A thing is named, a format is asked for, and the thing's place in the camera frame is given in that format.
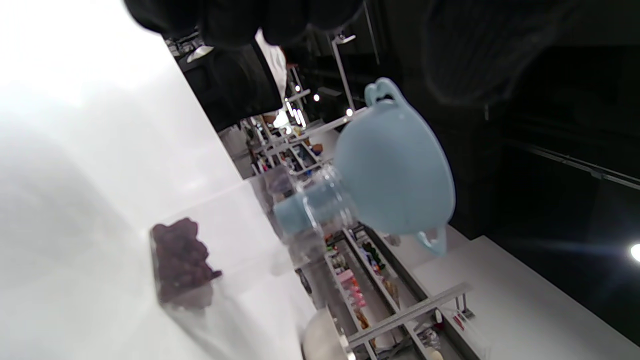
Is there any person's left hand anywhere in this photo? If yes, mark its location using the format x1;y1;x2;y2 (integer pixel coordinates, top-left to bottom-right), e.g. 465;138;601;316
124;0;576;108

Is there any blue plastic funnel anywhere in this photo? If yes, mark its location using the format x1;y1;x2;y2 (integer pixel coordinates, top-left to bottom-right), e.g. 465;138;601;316
274;76;457;257

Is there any clear square coffee jar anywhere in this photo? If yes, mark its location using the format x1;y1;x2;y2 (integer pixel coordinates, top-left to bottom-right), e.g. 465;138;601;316
149;165;361;360

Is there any steel mixing bowl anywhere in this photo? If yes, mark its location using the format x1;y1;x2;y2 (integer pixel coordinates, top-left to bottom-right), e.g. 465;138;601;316
300;307;357;360

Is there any pile of dark red cranberries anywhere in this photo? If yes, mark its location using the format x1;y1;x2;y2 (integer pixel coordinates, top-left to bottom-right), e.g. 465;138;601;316
151;217;223;306

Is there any metal stand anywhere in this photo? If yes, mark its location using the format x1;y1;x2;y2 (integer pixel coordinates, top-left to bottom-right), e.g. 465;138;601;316
330;32;358;117

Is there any white shelving rack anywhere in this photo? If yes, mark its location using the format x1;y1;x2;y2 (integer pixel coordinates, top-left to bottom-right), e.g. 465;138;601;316
240;90;473;360

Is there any black office chair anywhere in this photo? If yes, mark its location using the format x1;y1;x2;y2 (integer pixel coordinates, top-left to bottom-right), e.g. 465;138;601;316
180;42;283;133

